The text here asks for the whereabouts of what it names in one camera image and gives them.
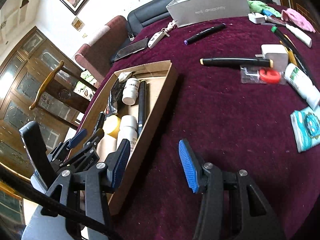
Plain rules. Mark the wooden chair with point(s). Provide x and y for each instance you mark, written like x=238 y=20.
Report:
x=63 y=94

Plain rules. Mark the black snack bag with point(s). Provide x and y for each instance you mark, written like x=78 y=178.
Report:
x=115 y=96

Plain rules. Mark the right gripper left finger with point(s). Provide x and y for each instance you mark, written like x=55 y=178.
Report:
x=82 y=195

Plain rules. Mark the cardboard tray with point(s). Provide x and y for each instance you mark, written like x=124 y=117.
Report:
x=159 y=79

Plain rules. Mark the grey shoe box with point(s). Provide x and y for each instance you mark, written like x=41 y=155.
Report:
x=187 y=12

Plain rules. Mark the gold foil packet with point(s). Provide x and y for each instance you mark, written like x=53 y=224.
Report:
x=292 y=58

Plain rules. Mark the black marker purple cap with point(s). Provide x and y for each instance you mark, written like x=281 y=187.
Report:
x=205 y=33

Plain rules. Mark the green cloth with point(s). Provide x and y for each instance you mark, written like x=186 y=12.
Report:
x=259 y=7

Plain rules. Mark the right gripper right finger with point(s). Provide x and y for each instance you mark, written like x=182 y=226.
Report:
x=250 y=214

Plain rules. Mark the thin black pen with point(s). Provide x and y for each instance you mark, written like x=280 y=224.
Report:
x=142 y=106

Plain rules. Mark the red number nine candle pack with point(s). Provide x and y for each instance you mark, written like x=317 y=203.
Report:
x=261 y=75

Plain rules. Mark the white power adapter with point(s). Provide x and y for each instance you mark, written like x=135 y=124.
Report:
x=277 y=53

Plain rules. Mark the black smartphone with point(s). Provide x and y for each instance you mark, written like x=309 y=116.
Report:
x=131 y=49

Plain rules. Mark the blue cartoon tissue pack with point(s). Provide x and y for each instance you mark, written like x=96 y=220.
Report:
x=306 y=128

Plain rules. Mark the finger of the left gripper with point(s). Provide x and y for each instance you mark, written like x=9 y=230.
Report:
x=69 y=144
x=86 y=157

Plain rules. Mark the black marker cream caps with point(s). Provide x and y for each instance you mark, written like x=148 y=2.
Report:
x=236 y=61

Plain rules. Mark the white car key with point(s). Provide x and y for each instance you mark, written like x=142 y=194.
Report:
x=164 y=32

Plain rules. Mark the white bottle green label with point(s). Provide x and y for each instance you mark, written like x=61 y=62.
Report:
x=303 y=85

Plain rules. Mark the black marker green caps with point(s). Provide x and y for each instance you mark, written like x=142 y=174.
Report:
x=286 y=42

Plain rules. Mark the pink cloth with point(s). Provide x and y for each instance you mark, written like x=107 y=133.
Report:
x=290 y=15

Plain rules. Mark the wooden cabinet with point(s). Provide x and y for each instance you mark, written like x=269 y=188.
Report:
x=22 y=72

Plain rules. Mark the white tube bottle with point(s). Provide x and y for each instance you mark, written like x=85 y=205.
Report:
x=307 y=40

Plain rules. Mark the maroon chair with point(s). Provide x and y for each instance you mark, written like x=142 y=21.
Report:
x=99 y=47

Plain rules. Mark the white bottle red label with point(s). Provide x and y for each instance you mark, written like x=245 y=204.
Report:
x=128 y=130

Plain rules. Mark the yellow round jar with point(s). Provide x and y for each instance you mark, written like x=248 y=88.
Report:
x=111 y=126

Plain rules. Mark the white small bottle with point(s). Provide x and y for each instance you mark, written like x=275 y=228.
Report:
x=130 y=92

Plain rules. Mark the small white charger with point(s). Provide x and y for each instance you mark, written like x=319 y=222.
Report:
x=256 y=18

